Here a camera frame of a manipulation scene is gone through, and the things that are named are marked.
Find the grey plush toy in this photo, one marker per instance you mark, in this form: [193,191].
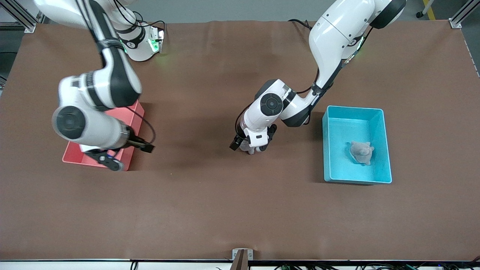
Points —
[362,152]
[249,150]

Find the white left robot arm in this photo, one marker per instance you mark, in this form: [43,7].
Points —
[333,33]

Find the grey metal table bracket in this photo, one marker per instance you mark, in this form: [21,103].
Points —
[243,255]

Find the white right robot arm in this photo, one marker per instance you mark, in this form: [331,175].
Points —
[93,123]

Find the blue plastic box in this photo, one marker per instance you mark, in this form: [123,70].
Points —
[341,165]

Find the silver right arm base connector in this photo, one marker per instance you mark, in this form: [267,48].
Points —
[156,40]

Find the pink plastic box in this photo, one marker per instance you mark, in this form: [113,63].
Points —
[73,157]

